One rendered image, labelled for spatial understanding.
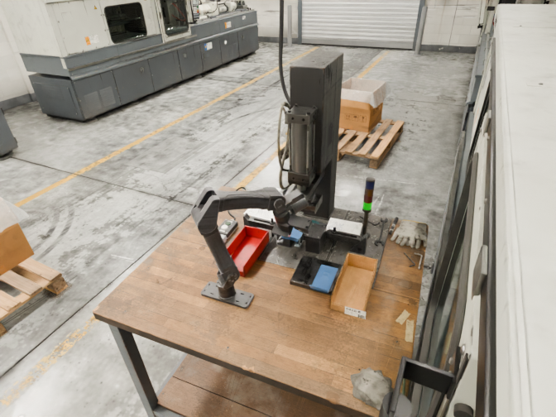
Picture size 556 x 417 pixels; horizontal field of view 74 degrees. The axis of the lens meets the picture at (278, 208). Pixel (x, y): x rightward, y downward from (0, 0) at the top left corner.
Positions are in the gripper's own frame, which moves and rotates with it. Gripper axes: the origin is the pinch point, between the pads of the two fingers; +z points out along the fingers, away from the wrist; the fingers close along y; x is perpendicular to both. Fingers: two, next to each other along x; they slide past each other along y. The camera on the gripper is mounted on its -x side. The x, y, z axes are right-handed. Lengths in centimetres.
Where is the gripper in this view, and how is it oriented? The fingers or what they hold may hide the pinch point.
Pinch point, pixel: (286, 232)
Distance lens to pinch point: 148.6
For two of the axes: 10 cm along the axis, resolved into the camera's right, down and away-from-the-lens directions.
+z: 1.4, 4.5, 8.8
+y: 3.5, -8.5, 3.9
